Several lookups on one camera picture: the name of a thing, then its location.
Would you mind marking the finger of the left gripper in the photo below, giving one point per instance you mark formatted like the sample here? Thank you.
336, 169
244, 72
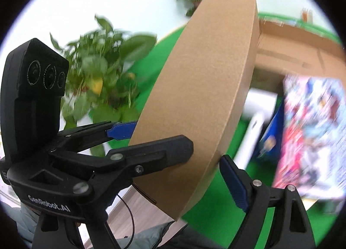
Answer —
146, 158
91, 135

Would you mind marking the blue stapler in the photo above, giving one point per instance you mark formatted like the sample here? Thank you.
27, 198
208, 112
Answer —
270, 145

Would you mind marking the large potted green plant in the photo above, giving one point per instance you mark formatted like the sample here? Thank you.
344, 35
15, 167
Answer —
99, 82

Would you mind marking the colourful anime picture box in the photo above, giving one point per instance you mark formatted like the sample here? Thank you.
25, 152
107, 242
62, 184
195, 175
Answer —
313, 145

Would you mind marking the green table cloth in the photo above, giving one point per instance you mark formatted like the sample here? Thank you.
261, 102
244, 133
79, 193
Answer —
201, 91

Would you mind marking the large cardboard box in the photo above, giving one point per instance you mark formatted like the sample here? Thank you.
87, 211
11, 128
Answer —
285, 49

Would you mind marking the white handheld fan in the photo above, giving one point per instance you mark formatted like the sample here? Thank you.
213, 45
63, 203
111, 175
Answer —
258, 109

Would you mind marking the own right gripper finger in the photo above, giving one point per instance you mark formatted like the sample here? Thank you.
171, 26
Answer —
290, 227

